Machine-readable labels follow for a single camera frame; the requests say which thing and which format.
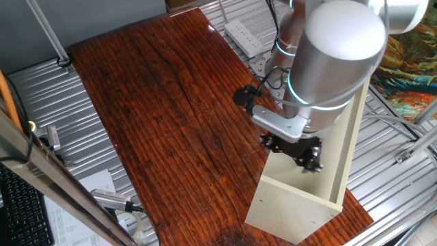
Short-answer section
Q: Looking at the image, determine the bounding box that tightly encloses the black cable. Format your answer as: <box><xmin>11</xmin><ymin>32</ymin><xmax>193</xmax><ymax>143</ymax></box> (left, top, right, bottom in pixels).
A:
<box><xmin>131</xmin><ymin>204</ymin><xmax>161</xmax><ymax>246</ymax></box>
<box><xmin>251</xmin><ymin>65</ymin><xmax>291</xmax><ymax>113</ymax></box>
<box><xmin>265</xmin><ymin>0</ymin><xmax>281</xmax><ymax>52</ymax></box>

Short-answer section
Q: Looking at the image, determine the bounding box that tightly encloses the white power strip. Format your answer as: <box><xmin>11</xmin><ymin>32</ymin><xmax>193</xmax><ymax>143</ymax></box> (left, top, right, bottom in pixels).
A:
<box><xmin>218</xmin><ymin>0</ymin><xmax>266</xmax><ymax>58</ymax></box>

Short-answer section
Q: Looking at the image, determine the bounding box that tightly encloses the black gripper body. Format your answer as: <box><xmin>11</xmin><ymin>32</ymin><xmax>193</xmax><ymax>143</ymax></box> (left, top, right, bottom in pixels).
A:
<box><xmin>272</xmin><ymin>135</ymin><xmax>324</xmax><ymax>162</ymax></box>

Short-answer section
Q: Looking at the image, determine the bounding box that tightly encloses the silver exterior camera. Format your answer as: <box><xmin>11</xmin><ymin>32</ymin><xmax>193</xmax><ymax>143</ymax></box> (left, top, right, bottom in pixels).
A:
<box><xmin>89</xmin><ymin>189</ymin><xmax>135</xmax><ymax>213</ymax></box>

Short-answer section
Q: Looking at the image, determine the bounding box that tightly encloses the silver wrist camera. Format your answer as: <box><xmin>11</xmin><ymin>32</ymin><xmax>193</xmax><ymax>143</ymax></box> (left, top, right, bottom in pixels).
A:
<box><xmin>251</xmin><ymin>105</ymin><xmax>310</xmax><ymax>144</ymax></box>

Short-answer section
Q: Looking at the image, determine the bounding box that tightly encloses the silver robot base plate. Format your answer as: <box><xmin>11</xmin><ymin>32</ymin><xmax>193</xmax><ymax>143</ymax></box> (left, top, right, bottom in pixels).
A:
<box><xmin>248</xmin><ymin>51</ymin><xmax>287</xmax><ymax>103</ymax></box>

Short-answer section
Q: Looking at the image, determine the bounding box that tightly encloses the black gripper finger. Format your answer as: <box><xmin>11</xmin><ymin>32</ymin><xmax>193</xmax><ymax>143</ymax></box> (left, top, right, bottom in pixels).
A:
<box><xmin>300</xmin><ymin>146</ymin><xmax>324</xmax><ymax>174</ymax></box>
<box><xmin>260</xmin><ymin>134</ymin><xmax>284</xmax><ymax>154</ymax></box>

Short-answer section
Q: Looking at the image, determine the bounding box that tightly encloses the orange pipe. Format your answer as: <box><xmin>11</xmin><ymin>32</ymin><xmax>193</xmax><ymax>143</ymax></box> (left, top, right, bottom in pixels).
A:
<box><xmin>0</xmin><ymin>70</ymin><xmax>23</xmax><ymax>133</ymax></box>

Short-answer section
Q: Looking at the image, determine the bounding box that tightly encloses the cream wooden shelf box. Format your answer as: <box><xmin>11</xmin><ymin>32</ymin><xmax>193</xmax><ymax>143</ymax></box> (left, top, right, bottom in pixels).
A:
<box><xmin>244</xmin><ymin>78</ymin><xmax>371</xmax><ymax>245</ymax></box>

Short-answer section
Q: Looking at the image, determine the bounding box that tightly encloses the colourful painted cloth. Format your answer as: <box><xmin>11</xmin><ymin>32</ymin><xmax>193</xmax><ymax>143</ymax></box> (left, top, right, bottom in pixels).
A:
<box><xmin>370</xmin><ymin>10</ymin><xmax>437</xmax><ymax>122</ymax></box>

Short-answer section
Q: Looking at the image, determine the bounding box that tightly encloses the clear packing tape roll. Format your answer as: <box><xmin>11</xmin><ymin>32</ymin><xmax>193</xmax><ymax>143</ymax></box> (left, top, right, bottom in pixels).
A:
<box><xmin>114</xmin><ymin>210</ymin><xmax>146</xmax><ymax>242</ymax></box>

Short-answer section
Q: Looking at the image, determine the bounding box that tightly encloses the black keyboard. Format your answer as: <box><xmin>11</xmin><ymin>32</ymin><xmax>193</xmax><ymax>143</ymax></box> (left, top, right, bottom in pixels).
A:
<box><xmin>0</xmin><ymin>163</ymin><xmax>55</xmax><ymax>246</ymax></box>

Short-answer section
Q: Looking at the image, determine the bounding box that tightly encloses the printed paper sheet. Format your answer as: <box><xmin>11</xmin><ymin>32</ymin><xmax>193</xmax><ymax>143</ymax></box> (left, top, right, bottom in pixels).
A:
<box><xmin>43</xmin><ymin>169</ymin><xmax>144</xmax><ymax>246</ymax></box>

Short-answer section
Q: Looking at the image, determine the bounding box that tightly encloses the wood-grain table board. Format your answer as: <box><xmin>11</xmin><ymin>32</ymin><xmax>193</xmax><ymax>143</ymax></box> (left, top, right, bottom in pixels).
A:
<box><xmin>66</xmin><ymin>6</ymin><xmax>375</xmax><ymax>246</ymax></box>

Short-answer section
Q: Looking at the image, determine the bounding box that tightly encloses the aluminium frame post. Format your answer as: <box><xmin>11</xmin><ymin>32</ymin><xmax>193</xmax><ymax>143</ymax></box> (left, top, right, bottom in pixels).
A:
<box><xmin>25</xmin><ymin>0</ymin><xmax>76</xmax><ymax>75</ymax></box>

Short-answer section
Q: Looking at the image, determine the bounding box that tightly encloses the black round cable plug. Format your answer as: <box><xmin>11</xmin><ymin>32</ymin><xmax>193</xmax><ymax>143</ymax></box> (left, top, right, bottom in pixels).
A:
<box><xmin>233</xmin><ymin>85</ymin><xmax>259</xmax><ymax>107</ymax></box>

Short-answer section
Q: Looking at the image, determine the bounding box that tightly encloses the steel frame beam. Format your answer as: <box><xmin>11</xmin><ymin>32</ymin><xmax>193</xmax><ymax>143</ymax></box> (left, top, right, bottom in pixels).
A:
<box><xmin>0</xmin><ymin>98</ymin><xmax>137</xmax><ymax>246</ymax></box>

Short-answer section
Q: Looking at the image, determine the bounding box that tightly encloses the aluminium strut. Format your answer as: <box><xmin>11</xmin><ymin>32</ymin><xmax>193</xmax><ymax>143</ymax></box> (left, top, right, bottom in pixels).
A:
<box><xmin>395</xmin><ymin>126</ymin><xmax>437</xmax><ymax>165</ymax></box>
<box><xmin>411</xmin><ymin>98</ymin><xmax>437</xmax><ymax>126</ymax></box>

